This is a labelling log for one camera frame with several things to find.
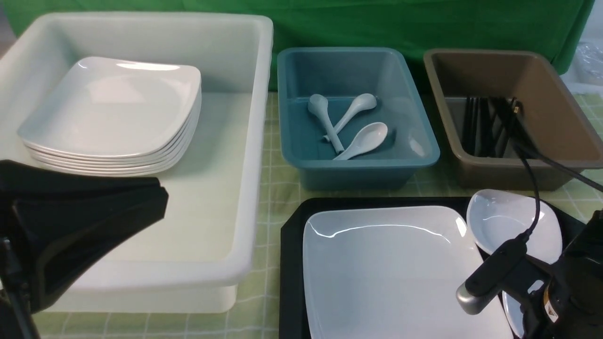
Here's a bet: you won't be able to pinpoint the white spoon upside down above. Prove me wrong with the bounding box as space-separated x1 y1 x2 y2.
334 94 377 133

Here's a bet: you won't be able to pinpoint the teal plastic bin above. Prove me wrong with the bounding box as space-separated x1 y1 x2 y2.
277 47 440 191

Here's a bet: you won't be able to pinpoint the brown plastic bin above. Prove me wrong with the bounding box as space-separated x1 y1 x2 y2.
424 48 603 190

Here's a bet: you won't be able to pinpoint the large white square plate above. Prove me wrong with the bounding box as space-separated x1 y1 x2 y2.
303 206 514 339

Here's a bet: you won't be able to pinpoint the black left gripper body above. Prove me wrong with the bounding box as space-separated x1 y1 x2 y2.
0 160 169 339

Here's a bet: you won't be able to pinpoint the stack of white square plates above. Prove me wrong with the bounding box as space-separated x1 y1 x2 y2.
17 56 202 177

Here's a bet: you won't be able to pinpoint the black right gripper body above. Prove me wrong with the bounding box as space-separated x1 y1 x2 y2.
522 210 603 339

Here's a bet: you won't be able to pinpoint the black camera cable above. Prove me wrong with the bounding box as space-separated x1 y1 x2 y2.
511 137 603 243

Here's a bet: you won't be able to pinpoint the black chopsticks bundle in bin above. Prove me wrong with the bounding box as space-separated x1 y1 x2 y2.
460 97 536 158

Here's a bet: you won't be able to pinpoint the small white bowl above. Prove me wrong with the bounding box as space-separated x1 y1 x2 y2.
502 291 525 339
466 189 563 264

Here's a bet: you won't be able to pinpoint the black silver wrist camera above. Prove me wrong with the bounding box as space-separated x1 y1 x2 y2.
456 234 526 315

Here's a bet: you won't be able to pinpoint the black serving tray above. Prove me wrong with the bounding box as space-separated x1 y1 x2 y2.
279 197 586 339

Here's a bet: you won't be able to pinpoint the large white plastic tub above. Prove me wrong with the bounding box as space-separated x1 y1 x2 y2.
1 12 273 313

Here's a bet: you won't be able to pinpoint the white spoon lower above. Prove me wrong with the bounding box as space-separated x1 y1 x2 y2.
333 122 388 161

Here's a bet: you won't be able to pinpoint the white ceramic soup spoon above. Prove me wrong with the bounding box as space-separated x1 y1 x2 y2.
308 94 344 155

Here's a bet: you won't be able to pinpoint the green checkered tablecloth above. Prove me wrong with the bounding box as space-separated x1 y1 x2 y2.
28 92 603 339

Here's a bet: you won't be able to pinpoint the green backdrop cloth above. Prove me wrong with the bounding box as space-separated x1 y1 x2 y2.
1 0 595 91

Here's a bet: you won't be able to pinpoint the clear plastic bags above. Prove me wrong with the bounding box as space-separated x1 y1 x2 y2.
575 41 603 86

